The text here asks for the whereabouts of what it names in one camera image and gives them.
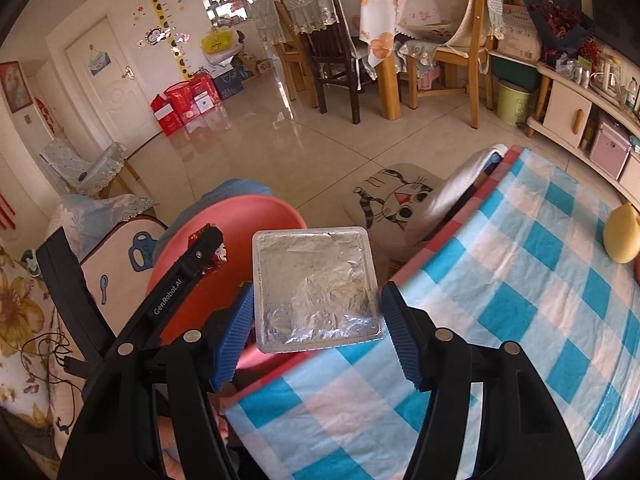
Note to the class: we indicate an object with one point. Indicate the blue checkered tablecloth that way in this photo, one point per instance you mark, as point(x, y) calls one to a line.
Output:
point(528, 266)

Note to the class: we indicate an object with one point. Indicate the dark wooden chair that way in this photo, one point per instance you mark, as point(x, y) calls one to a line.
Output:
point(332, 54)

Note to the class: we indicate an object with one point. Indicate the white electric kettle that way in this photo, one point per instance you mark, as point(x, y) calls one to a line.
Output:
point(607, 77)

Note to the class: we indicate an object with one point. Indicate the pink plastic bucket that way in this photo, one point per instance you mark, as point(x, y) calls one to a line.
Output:
point(238, 218)

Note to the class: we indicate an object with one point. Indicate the dark flower bouquet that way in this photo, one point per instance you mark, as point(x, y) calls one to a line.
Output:
point(561, 26)

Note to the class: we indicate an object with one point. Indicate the white tv cabinet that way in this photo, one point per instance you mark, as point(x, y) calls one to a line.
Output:
point(567, 114)

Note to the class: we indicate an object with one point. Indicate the green waste bin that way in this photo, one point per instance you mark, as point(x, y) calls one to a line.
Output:
point(512, 107)

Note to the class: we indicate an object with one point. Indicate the silver foil packet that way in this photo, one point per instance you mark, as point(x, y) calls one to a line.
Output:
point(314, 289)

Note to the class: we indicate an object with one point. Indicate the red apple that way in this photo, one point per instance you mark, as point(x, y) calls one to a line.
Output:
point(637, 269)

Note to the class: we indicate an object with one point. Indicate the cat pattern stool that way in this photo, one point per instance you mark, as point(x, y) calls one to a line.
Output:
point(385, 202)

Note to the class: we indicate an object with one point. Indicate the pink storage box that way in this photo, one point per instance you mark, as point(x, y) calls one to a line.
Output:
point(611, 147)

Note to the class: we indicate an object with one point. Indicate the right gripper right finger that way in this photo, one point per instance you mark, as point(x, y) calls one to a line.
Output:
point(497, 391)

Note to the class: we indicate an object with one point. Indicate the wooden chair with cushion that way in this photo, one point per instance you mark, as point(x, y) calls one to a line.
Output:
point(451, 33)

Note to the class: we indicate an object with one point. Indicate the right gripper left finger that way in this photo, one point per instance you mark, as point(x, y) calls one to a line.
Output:
point(158, 398)

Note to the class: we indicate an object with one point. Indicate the red gift boxes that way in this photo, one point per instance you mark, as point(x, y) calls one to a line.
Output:
point(184, 102)

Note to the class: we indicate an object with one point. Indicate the red candy wrapper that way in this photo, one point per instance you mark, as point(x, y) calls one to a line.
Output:
point(209, 250)

